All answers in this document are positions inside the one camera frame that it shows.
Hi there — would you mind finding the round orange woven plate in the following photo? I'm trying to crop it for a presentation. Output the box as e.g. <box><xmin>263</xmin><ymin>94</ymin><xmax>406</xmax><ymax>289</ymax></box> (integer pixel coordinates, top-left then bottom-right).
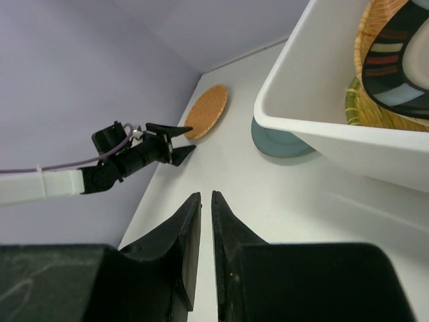
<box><xmin>184</xmin><ymin>84</ymin><xmax>229</xmax><ymax>140</ymax></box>

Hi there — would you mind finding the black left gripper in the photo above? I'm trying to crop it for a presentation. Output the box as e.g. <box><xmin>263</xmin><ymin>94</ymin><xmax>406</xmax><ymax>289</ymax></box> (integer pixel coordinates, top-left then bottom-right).
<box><xmin>115</xmin><ymin>123</ymin><xmax>196</xmax><ymax>178</ymax></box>

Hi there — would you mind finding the green yellow bamboo tray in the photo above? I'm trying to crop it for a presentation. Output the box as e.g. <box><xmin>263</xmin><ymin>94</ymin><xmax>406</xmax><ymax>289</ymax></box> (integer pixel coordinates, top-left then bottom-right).
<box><xmin>345</xmin><ymin>76</ymin><xmax>428</xmax><ymax>132</ymax></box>

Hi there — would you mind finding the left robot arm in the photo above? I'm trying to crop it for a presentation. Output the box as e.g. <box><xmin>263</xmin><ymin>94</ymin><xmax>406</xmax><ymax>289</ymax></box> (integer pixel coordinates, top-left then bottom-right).
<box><xmin>1</xmin><ymin>121</ymin><xmax>195</xmax><ymax>206</ymax></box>

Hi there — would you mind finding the striped rim round plate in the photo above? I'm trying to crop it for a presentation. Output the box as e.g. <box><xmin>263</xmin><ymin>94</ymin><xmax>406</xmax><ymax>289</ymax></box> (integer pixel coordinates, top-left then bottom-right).
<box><xmin>361</xmin><ymin>1</ymin><xmax>428</xmax><ymax>123</ymax></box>

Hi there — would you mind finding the orange fish-shaped woven basket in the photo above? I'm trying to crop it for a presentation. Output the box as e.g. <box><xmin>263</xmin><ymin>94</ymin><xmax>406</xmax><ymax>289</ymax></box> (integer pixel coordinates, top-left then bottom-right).
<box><xmin>354</xmin><ymin>0</ymin><xmax>408</xmax><ymax>81</ymax></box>

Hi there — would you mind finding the teal round ceramic plate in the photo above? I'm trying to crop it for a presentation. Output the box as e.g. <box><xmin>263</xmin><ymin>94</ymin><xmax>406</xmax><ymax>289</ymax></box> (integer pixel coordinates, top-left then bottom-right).
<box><xmin>251</xmin><ymin>118</ymin><xmax>315</xmax><ymax>158</ymax></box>

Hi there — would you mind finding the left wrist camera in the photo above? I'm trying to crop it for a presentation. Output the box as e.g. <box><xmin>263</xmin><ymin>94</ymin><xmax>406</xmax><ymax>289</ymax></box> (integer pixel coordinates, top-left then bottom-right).
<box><xmin>91</xmin><ymin>121</ymin><xmax>140</xmax><ymax>155</ymax></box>

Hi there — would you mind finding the white plastic bin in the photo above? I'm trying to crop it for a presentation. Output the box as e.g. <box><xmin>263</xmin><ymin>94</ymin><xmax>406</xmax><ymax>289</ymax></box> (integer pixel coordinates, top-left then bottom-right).
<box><xmin>254</xmin><ymin>1</ymin><xmax>428</xmax><ymax>192</ymax></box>

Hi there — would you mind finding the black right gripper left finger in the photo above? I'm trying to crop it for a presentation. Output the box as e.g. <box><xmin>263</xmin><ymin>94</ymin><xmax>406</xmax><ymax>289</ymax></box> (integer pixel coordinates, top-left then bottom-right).
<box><xmin>1</xmin><ymin>193</ymin><xmax>201</xmax><ymax>321</ymax></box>

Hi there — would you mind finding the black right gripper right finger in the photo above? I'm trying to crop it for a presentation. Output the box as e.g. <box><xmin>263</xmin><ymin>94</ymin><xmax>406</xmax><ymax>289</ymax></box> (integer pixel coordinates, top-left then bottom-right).
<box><xmin>211</xmin><ymin>191</ymin><xmax>416</xmax><ymax>321</ymax></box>

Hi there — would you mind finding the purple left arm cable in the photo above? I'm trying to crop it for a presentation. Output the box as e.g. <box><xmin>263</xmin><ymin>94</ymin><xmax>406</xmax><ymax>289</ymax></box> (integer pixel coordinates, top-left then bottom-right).
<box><xmin>0</xmin><ymin>123</ymin><xmax>135</xmax><ymax>175</ymax></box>

